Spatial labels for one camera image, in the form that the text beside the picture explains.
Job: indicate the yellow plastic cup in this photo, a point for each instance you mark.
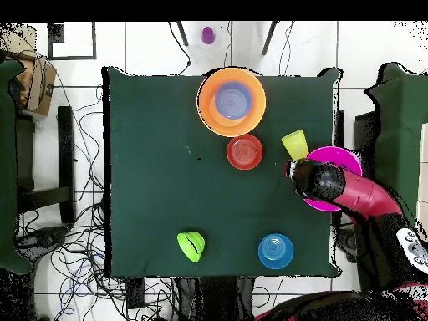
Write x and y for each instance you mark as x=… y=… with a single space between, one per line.
x=295 y=143

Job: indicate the pink plastic bowl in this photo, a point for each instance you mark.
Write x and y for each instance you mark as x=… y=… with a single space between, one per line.
x=337 y=157

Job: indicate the blue plastic bowl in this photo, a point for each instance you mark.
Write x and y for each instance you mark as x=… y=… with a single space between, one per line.
x=233 y=100
x=276 y=251

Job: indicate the orange plastic bowl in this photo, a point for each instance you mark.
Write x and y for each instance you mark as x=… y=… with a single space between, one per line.
x=207 y=107

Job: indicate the small green plastic bowl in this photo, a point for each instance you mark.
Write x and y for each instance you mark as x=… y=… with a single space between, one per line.
x=191 y=245

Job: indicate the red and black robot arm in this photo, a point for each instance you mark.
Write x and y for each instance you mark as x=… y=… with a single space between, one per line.
x=364 y=197

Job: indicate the red plastic bowl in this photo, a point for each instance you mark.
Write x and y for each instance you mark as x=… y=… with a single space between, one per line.
x=244 y=152

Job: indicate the black stand base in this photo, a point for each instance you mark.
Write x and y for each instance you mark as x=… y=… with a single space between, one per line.
x=43 y=239
x=346 y=242

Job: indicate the green cloth side table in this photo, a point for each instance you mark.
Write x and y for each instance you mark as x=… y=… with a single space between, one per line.
x=401 y=133
x=6 y=167

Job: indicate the black tripod leg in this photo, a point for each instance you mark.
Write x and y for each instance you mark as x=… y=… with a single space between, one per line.
x=269 y=37
x=182 y=33

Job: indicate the white box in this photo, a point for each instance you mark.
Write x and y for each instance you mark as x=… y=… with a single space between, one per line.
x=424 y=150

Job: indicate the dark green table cloth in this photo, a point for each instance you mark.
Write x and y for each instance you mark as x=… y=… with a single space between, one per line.
x=150 y=200

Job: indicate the purple plastic cup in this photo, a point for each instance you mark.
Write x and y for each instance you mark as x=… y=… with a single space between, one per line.
x=207 y=36

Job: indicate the cardboard box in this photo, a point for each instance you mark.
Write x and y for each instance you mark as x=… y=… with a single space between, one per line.
x=40 y=87

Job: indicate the black chair frame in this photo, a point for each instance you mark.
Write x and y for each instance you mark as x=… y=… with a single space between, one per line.
x=65 y=150

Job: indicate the black square frame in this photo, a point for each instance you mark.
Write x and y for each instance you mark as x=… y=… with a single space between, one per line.
x=94 y=40

